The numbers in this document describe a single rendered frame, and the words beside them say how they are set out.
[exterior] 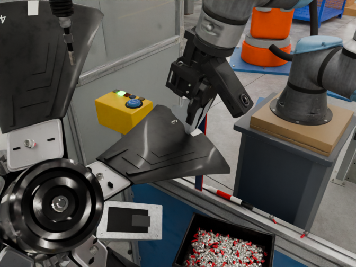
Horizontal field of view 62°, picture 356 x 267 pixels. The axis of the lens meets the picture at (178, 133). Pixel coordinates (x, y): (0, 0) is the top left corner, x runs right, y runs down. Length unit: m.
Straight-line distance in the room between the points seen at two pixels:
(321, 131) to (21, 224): 0.78
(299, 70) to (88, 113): 0.94
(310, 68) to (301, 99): 0.10
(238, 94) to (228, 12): 0.14
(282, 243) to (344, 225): 1.33
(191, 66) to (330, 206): 1.86
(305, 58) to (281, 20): 3.24
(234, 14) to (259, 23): 3.66
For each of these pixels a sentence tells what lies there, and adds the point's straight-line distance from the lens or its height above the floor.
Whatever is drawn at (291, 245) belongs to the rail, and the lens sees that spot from 0.88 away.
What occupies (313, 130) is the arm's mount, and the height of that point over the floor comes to 1.04.
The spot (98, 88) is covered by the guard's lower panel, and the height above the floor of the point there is 0.91.
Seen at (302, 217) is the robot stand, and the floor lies 0.73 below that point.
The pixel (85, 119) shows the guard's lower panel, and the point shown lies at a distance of 1.45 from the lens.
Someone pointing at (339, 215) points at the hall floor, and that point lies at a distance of 2.24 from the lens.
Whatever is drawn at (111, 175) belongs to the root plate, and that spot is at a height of 1.17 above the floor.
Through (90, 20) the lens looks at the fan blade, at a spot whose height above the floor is 1.38.
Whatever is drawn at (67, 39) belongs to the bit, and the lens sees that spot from 0.40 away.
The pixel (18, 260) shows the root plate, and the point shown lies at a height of 1.16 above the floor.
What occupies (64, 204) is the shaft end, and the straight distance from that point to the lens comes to 0.41.
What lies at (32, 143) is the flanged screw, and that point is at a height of 1.26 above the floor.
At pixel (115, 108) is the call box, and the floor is 1.07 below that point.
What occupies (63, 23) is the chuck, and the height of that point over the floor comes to 1.42.
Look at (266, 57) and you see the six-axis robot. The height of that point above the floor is 0.17.
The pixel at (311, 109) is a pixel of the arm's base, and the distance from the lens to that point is 0.97.
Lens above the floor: 1.51
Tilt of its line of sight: 34 degrees down
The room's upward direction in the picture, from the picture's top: straight up
